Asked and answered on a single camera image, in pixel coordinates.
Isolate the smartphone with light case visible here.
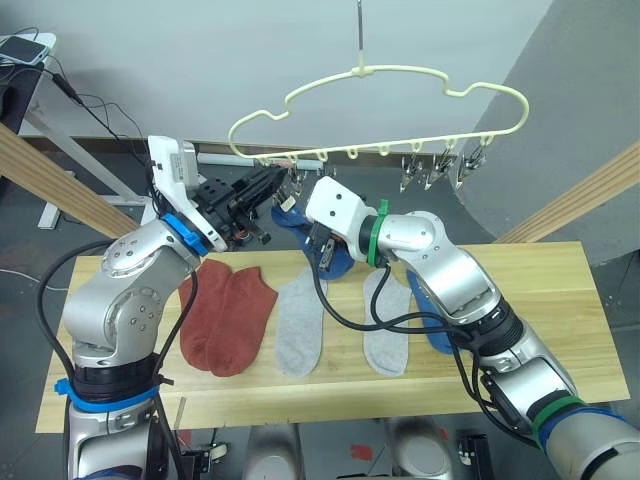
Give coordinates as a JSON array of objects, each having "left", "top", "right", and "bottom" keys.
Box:
[{"left": 0, "top": 35, "right": 49, "bottom": 65}]

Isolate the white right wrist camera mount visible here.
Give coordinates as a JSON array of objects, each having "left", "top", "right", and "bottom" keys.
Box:
[{"left": 305, "top": 175, "right": 377, "bottom": 262}]

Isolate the blue ankle sock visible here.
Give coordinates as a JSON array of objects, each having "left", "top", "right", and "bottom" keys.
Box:
[
  {"left": 270, "top": 203, "right": 359, "bottom": 282},
  {"left": 405, "top": 269, "right": 459, "bottom": 356}
]

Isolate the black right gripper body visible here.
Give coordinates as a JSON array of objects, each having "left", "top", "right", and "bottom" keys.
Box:
[{"left": 303, "top": 222, "right": 347, "bottom": 272}]

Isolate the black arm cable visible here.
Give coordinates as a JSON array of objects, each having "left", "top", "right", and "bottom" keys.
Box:
[
  {"left": 308, "top": 238, "right": 544, "bottom": 449},
  {"left": 37, "top": 239, "right": 187, "bottom": 480}
]

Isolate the light wooden beam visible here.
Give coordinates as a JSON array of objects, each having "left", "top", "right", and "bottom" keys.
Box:
[
  {"left": 493, "top": 141, "right": 640, "bottom": 245},
  {"left": 0, "top": 121, "right": 139, "bottom": 242}
]

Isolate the grey rounded shape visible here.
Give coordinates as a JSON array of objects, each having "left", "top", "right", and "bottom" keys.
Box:
[
  {"left": 243, "top": 423, "right": 304, "bottom": 480},
  {"left": 388, "top": 416, "right": 454, "bottom": 480}
]

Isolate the metal hanger hook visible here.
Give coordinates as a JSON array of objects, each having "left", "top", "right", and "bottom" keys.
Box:
[{"left": 355, "top": 0, "right": 367, "bottom": 69}]

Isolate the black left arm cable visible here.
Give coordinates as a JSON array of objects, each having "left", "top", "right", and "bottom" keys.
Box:
[{"left": 37, "top": 239, "right": 187, "bottom": 480}]

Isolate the cream plastic clip hanger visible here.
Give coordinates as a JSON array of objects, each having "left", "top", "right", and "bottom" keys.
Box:
[{"left": 227, "top": 63, "right": 531, "bottom": 169}]

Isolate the white side desk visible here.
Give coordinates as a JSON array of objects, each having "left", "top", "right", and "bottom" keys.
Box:
[{"left": 0, "top": 31, "right": 152, "bottom": 231}]

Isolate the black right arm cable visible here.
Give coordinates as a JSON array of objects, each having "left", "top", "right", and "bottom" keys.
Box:
[{"left": 308, "top": 238, "right": 544, "bottom": 449}]

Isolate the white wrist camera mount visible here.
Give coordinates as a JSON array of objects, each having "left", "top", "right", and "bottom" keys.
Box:
[
  {"left": 146, "top": 134, "right": 229, "bottom": 254},
  {"left": 305, "top": 175, "right": 377, "bottom": 262}
]

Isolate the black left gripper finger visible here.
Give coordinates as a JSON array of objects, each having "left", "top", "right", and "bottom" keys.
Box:
[
  {"left": 234, "top": 167, "right": 291, "bottom": 197},
  {"left": 233, "top": 180, "right": 287, "bottom": 212}
]

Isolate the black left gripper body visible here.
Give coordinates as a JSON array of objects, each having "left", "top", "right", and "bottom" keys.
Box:
[{"left": 192, "top": 174, "right": 274, "bottom": 247}]

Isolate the grey ankle sock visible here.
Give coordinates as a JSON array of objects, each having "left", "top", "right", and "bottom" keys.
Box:
[
  {"left": 274, "top": 266, "right": 330, "bottom": 379},
  {"left": 362, "top": 269, "right": 414, "bottom": 378}
]

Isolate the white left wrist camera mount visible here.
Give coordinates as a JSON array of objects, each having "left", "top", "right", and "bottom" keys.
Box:
[{"left": 146, "top": 134, "right": 229, "bottom": 254}]

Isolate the red ankle sock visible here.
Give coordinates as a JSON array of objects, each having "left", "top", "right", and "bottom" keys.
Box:
[
  {"left": 178, "top": 258, "right": 236, "bottom": 372},
  {"left": 202, "top": 266, "right": 280, "bottom": 378}
]

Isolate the thin black desk cable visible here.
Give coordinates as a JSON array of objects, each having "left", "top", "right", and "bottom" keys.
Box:
[{"left": 8, "top": 63, "right": 152, "bottom": 162}]

